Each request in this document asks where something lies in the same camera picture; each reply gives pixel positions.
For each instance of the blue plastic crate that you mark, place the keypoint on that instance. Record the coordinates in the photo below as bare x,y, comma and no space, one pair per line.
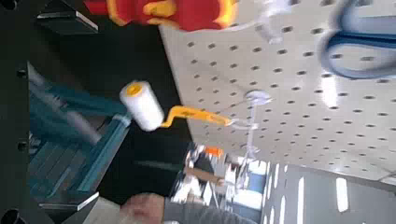
102,155

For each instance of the black backing panel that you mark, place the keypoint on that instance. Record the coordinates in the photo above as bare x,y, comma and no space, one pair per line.
124,56

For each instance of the orange box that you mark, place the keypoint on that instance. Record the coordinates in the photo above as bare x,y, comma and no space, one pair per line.
214,151

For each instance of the clear suction hook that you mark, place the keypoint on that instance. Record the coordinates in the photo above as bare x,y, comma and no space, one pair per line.
274,34
249,150
257,97

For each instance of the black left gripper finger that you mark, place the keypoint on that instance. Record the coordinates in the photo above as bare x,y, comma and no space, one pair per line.
62,14
65,208

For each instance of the red glue tube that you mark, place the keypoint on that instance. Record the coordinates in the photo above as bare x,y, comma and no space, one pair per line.
193,15

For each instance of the grey perforated pegboard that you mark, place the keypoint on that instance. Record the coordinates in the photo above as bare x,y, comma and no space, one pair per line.
295,124

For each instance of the blue scissors on packaging card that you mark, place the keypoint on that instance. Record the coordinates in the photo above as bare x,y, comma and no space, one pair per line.
361,39

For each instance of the person's bare hand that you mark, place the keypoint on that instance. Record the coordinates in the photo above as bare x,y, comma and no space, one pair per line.
143,210

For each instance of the grey sleeved forearm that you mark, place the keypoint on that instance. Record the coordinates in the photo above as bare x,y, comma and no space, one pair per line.
202,214

